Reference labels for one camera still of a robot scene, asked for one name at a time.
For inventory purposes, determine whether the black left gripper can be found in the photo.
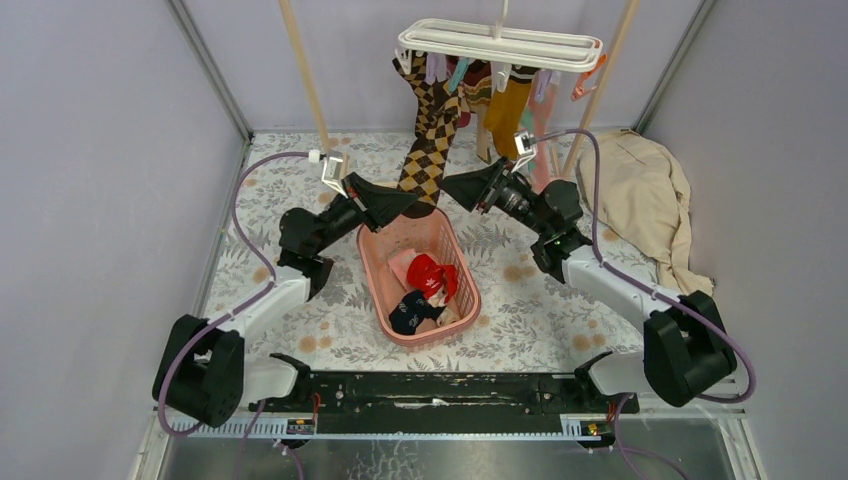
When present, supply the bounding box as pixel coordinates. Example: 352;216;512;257
311;172;416;256

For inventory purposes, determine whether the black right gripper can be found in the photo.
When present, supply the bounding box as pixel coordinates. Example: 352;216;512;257
437;156;551;238

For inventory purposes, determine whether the brown argyle sock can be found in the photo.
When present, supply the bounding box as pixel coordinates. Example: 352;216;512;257
392;56;461;218

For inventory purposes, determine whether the pink laundry basket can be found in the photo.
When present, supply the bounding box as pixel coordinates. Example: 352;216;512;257
357;209;481;347

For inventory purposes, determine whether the red snowflake sock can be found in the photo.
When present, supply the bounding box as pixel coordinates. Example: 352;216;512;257
407;254;459;302

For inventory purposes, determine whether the navy sock red cuff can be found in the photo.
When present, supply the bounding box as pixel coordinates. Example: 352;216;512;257
389;290;459;336

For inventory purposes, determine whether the wooden clothes rack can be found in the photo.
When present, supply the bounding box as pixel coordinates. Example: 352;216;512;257
278;0;643;180

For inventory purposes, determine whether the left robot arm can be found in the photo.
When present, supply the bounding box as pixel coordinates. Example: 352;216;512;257
152;173;418;427

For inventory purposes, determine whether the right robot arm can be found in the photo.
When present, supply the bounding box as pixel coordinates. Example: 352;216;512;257
440;160;747;412

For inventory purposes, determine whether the white plastic clip hanger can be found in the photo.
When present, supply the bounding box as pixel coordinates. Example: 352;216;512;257
395;1;603;73

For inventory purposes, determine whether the mustard yellow sock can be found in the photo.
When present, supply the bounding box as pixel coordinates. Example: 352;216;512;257
483;66;538;160

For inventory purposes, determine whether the pink green patterned sock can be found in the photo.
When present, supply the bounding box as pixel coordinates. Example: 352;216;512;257
522;70;560;192

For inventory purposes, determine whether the floral patterned mat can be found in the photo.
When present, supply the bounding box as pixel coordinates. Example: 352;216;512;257
188;131;694;374

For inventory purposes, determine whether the pink clothes peg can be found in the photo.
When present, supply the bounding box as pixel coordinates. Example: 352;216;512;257
570;53;607;102

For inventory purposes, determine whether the beige cloth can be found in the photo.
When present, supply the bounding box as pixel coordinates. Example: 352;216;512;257
578;131;714;295

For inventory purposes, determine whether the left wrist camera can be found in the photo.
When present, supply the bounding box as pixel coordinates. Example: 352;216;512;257
307;149;348;197

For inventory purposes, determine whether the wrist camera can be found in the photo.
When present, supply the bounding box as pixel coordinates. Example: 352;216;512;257
511;130;538;173
307;149;348;197

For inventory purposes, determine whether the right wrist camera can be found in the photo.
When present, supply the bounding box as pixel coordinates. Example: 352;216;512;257
511;130;538;173

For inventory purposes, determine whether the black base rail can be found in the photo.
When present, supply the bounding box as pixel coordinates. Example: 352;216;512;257
265;371;619;436

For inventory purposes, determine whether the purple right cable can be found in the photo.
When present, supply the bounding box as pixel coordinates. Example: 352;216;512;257
535;128;758;480

